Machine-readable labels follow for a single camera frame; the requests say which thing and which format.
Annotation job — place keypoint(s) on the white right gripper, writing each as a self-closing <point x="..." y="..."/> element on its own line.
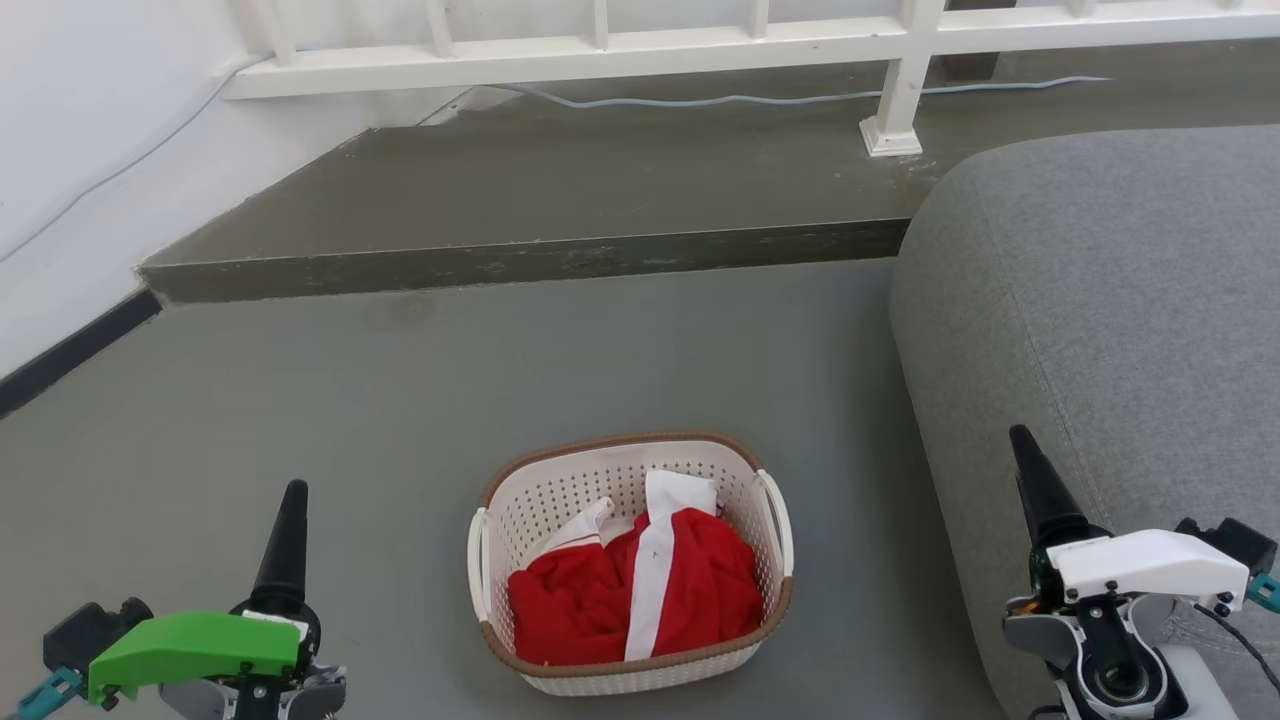
<point x="1150" y="565"/>

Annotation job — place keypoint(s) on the white perforated laundry basket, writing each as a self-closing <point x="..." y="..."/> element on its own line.
<point x="560" y="490"/>

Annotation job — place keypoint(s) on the teal left camera plug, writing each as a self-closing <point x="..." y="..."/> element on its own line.
<point x="45" y="693"/>

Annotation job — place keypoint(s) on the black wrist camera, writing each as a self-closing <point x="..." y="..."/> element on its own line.
<point x="90" y="630"/>
<point x="1240" y="545"/>

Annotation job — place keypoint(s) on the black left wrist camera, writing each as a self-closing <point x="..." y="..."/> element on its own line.
<point x="90" y="630"/>

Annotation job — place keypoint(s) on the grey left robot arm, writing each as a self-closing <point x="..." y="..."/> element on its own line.
<point x="300" y="695"/>

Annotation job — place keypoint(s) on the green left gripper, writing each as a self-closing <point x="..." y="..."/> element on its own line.
<point x="200" y="645"/>

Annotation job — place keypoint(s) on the teal camera plug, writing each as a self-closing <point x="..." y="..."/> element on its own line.
<point x="1265" y="592"/>
<point x="45" y="693"/>

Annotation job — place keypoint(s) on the black skirting board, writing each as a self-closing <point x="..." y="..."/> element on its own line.
<point x="70" y="350"/>

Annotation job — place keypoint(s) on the red and white garment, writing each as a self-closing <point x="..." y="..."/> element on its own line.
<point x="690" y="590"/>

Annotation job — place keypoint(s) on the teal right camera plug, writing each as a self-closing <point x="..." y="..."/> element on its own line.
<point x="1265" y="592"/>

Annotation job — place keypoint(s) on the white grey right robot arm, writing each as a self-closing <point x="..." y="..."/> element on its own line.
<point x="1110" y="670"/>

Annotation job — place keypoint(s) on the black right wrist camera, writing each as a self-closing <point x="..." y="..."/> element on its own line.
<point x="1240" y="545"/>

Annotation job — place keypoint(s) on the grey fabric sofa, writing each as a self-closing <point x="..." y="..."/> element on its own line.
<point x="1100" y="300"/>

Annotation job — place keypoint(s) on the white metal railing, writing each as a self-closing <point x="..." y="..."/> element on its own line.
<point x="600" y="62"/>

